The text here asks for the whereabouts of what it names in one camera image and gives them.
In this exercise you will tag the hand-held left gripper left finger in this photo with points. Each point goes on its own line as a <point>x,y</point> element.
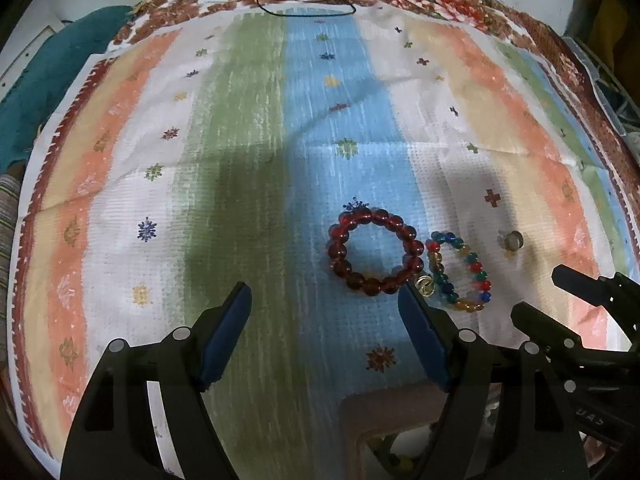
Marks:
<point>225,335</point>

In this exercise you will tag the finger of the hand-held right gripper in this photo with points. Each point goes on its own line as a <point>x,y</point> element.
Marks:
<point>595,285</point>
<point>545,325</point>

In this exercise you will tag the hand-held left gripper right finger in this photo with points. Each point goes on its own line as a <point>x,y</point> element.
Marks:
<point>425,335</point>

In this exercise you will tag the striped colourful cloth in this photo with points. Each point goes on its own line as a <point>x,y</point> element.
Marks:
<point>250,160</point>

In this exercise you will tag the plastic crate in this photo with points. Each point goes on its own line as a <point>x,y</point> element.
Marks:
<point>615,95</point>

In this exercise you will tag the grey striped pillow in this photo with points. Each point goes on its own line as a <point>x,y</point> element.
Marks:
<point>7,220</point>

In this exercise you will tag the yellow hanging cloth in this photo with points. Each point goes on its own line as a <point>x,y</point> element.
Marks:
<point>610,10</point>

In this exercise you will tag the teal cloth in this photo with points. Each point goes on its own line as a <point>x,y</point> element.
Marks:
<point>50,85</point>

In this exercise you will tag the white decorated headboard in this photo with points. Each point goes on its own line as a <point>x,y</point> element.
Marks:
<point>30,50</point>

